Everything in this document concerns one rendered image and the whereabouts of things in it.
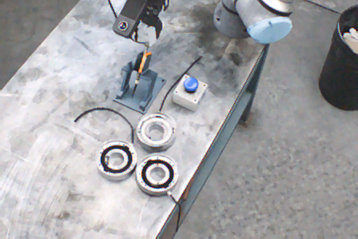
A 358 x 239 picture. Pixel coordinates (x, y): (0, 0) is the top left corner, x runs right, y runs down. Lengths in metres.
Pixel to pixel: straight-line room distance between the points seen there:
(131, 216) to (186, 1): 0.74
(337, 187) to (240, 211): 0.45
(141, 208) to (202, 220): 0.87
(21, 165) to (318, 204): 1.34
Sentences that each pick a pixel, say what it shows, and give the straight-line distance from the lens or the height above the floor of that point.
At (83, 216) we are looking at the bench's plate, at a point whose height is 0.80.
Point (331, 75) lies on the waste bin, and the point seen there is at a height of 0.18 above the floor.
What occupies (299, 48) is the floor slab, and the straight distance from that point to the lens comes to 2.63.
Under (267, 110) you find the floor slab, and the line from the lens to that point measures 2.35.
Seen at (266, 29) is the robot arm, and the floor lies 0.99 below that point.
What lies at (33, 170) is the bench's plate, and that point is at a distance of 1.29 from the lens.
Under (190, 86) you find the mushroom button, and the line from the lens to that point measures 1.30.
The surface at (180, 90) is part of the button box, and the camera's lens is 1.33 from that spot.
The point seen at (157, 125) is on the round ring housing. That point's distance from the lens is 1.29.
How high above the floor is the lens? 1.94
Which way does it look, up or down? 55 degrees down
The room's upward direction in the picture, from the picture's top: 2 degrees counter-clockwise
